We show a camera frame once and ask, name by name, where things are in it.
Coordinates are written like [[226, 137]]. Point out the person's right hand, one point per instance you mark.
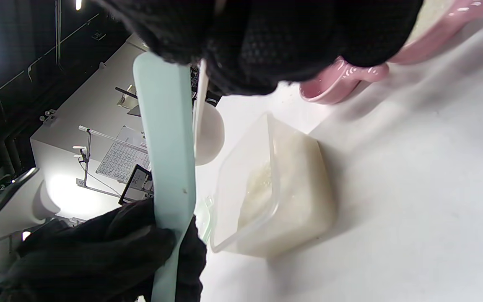
[[266, 33]]

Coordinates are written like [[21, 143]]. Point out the person's left hand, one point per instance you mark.
[[99, 260]]

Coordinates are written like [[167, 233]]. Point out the mint green container lid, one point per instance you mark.
[[203, 218]]

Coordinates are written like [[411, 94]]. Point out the white plastic coffee spoon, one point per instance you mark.
[[210, 134]]

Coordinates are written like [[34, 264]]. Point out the mint green dessert spatula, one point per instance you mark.
[[166, 147]]

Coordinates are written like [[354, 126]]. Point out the clear plastic sugar container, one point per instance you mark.
[[241, 201]]

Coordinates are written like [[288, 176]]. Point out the white sugar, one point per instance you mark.
[[300, 188]]

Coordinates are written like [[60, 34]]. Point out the black tablet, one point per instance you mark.
[[136, 184]]

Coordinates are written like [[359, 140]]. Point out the printed paper sheet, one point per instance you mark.
[[122, 161]]

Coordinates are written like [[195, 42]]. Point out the metal stand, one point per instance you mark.
[[86, 155]]

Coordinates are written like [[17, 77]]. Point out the white cabinet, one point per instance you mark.
[[94, 105]]

